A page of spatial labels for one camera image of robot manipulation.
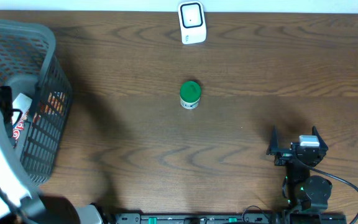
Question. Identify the orange red candy wrapper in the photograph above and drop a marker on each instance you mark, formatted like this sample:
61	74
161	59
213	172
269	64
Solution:
19	128

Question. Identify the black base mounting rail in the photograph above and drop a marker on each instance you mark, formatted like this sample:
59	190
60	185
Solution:
251	218

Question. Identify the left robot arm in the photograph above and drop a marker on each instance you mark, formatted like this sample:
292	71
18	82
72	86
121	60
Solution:
19	196

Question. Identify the white green Panadol box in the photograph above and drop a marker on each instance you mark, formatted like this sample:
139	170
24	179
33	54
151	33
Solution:
21	104

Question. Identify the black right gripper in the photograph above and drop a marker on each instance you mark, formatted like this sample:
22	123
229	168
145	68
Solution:
284	154

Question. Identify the green lid white jar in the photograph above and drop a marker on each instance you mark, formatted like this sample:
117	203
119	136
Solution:
190	95

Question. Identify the orange snack packet in basket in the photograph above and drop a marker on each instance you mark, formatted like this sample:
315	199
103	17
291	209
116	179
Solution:
55	105

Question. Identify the grey plastic mesh basket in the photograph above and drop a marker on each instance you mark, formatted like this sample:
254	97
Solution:
28	65

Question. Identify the white barcode scanner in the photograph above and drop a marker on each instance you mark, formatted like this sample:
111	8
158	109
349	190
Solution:
192	22

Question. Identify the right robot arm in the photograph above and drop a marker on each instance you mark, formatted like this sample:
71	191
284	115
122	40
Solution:
307	194

